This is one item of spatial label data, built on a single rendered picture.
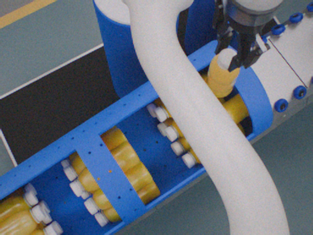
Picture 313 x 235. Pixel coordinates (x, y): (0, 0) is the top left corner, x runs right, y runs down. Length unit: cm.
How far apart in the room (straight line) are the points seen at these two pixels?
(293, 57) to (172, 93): 105
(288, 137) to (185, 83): 195
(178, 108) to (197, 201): 181
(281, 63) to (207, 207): 101
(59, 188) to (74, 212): 8
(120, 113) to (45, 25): 155
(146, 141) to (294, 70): 53
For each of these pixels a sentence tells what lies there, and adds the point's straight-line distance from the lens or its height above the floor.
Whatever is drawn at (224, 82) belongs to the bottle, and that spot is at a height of 136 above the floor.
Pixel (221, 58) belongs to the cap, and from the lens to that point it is 97.
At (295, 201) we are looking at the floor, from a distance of 243.
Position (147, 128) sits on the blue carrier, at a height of 97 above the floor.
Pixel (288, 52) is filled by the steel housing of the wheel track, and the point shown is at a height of 93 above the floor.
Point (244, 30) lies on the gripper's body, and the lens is 78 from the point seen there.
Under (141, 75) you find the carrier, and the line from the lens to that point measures 183.
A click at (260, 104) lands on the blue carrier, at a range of 119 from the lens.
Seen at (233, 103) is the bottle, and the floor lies 113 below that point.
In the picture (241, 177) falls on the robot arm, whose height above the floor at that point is 181.
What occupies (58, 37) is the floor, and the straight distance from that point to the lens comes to 260.
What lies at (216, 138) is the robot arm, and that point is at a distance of 53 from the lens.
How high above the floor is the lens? 232
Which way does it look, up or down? 75 degrees down
